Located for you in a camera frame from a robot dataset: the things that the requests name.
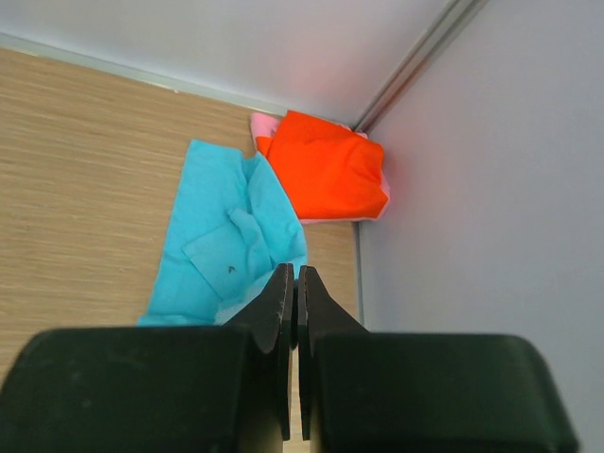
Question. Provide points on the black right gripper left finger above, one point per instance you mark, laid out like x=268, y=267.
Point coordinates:
x=157, y=389

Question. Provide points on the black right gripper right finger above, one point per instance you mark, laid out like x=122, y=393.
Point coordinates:
x=363, y=391

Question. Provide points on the teal t shirt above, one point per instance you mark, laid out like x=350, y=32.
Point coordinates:
x=231, y=226

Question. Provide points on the folded orange t shirt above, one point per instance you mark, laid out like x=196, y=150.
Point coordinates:
x=325, y=170

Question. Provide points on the folded pink t shirt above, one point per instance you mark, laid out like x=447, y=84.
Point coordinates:
x=264, y=125

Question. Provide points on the right aluminium corner post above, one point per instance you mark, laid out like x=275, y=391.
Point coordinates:
x=445, y=29

